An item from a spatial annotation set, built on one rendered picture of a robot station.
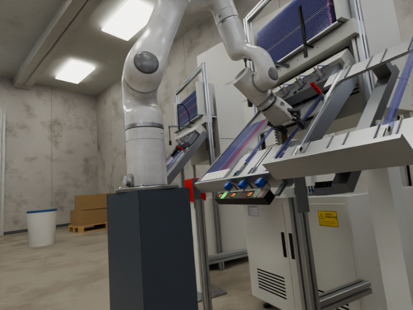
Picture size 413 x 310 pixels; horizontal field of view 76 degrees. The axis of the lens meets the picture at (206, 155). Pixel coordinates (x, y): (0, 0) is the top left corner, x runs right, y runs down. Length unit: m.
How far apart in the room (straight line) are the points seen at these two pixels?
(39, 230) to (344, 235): 4.88
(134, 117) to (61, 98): 8.99
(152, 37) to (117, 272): 0.70
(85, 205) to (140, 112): 5.86
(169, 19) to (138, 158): 0.47
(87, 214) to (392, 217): 6.25
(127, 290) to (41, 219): 4.63
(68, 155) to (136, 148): 8.60
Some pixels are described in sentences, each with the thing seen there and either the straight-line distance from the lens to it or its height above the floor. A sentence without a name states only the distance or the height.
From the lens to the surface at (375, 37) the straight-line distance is 1.64.
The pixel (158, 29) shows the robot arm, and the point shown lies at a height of 1.21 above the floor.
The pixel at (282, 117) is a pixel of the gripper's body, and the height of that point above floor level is 0.94.
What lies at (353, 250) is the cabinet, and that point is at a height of 0.42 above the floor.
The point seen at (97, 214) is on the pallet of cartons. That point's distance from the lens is 6.72.
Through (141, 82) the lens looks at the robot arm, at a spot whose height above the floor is 1.01.
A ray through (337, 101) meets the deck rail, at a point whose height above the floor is 1.00.
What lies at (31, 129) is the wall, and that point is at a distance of 9.24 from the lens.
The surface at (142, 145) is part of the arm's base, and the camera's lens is 0.78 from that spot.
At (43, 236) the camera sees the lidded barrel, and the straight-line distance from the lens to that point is 5.42.
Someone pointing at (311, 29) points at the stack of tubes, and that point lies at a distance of 1.54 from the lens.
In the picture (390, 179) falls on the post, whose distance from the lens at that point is 0.81.
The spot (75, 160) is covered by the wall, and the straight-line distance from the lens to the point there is 9.41.
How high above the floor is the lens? 0.68
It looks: 8 degrees up
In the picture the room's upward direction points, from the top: 5 degrees counter-clockwise
